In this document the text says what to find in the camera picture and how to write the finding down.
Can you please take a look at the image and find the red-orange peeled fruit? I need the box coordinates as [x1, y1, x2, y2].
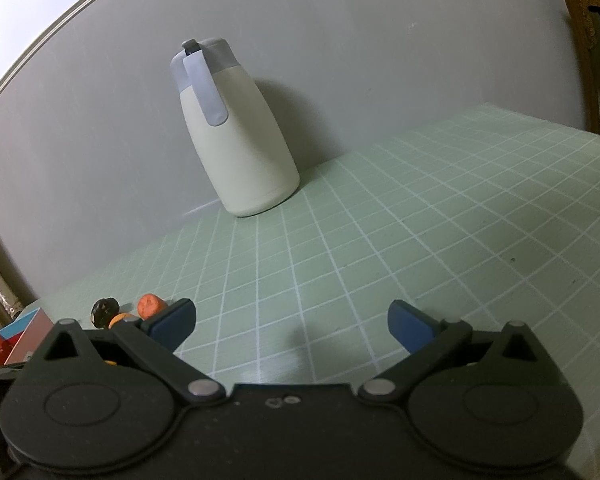
[136, 294, 166, 320]

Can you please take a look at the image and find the dark brown dried fruit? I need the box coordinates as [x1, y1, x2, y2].
[91, 298, 120, 328]

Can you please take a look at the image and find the colourful cardboard box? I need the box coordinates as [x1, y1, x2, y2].
[0, 309, 54, 366]

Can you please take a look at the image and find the white thermos jug grey lid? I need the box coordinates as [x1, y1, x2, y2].
[170, 38, 300, 217]

